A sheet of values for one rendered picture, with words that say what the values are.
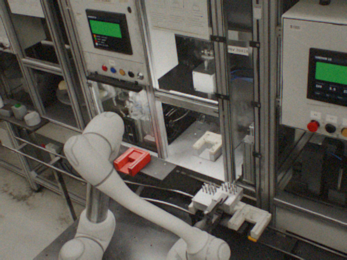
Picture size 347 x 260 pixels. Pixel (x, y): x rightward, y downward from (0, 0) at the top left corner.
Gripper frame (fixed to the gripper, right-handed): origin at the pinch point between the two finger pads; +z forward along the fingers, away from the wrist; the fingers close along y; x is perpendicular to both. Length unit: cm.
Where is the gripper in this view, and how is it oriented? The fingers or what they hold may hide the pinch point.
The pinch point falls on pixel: (222, 203)
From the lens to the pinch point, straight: 197.8
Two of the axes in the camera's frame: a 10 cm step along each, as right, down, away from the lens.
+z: 5.6, -5.3, 6.4
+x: -8.2, -2.4, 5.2
